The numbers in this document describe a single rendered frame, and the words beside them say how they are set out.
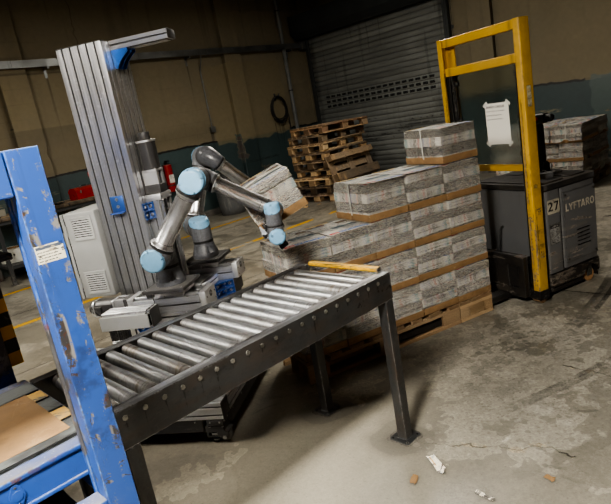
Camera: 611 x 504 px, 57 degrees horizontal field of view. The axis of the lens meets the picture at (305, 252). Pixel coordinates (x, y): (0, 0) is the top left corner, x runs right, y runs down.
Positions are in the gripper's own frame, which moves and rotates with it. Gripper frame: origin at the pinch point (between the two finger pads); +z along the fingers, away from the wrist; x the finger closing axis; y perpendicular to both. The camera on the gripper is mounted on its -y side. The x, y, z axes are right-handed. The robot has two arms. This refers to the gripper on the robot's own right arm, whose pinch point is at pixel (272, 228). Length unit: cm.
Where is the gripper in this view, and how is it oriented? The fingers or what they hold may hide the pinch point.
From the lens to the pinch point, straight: 290.0
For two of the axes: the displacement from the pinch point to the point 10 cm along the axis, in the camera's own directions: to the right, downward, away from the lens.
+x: -8.4, 5.4, -0.2
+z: -1.6, -2.1, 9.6
